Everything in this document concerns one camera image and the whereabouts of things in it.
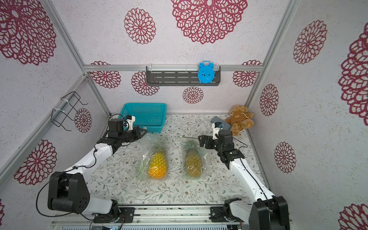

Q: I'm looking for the teal plastic basket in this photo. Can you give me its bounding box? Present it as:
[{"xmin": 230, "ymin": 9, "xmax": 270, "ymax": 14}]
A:
[{"xmin": 118, "ymin": 103, "xmax": 167, "ymax": 133}]

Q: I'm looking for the greenish pineapple in bag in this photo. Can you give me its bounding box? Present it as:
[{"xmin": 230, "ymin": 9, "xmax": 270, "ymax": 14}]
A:
[{"xmin": 183, "ymin": 140, "xmax": 203, "ymax": 178}]

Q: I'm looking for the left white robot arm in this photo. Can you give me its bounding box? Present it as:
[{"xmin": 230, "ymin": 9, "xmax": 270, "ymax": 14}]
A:
[{"xmin": 46, "ymin": 115, "xmax": 148, "ymax": 223}]

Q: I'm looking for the grey sponge block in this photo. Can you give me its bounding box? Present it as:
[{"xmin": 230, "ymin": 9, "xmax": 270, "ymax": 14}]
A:
[{"xmin": 211, "ymin": 116, "xmax": 232, "ymax": 130}]

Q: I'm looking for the brown teddy bear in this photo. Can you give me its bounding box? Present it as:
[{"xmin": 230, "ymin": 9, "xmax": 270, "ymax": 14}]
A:
[{"xmin": 225, "ymin": 105, "xmax": 254, "ymax": 136}]

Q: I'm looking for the black wire rack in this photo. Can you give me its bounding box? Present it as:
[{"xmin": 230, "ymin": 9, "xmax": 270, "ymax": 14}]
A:
[{"xmin": 50, "ymin": 91, "xmax": 88, "ymax": 132}]

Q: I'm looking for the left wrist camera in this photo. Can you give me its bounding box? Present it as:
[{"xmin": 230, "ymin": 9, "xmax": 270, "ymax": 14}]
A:
[{"xmin": 125, "ymin": 115, "xmax": 136, "ymax": 130}]

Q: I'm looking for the grey wall shelf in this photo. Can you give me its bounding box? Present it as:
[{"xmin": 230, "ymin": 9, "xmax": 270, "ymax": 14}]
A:
[{"xmin": 146, "ymin": 66, "xmax": 221, "ymax": 87}]

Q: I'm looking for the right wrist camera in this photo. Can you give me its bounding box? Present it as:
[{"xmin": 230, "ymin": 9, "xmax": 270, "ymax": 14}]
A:
[{"xmin": 212, "ymin": 123, "xmax": 222, "ymax": 140}]

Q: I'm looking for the blue alarm clock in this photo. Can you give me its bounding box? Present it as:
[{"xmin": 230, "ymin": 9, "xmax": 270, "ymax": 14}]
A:
[{"xmin": 197, "ymin": 61, "xmax": 215, "ymax": 83}]

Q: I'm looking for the yellow pineapple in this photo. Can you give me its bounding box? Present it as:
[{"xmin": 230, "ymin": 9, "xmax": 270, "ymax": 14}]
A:
[{"xmin": 147, "ymin": 141, "xmax": 167, "ymax": 180}]

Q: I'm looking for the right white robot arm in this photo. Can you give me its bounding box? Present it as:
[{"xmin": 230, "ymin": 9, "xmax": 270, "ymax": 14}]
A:
[{"xmin": 198, "ymin": 129, "xmax": 290, "ymax": 230}]

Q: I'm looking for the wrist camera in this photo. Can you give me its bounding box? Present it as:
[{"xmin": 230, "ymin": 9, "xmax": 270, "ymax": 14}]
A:
[
  {"xmin": 125, "ymin": 115, "xmax": 136, "ymax": 130},
  {"xmin": 212, "ymin": 123, "xmax": 222, "ymax": 140}
]

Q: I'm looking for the zip-top bag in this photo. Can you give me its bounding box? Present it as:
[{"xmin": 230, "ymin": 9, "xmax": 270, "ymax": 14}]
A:
[
  {"xmin": 179, "ymin": 136, "xmax": 209, "ymax": 180},
  {"xmin": 137, "ymin": 133, "xmax": 169, "ymax": 181}
]

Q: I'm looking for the metal base rail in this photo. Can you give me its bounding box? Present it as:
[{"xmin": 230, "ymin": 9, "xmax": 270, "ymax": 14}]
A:
[{"xmin": 48, "ymin": 205, "xmax": 250, "ymax": 230}]

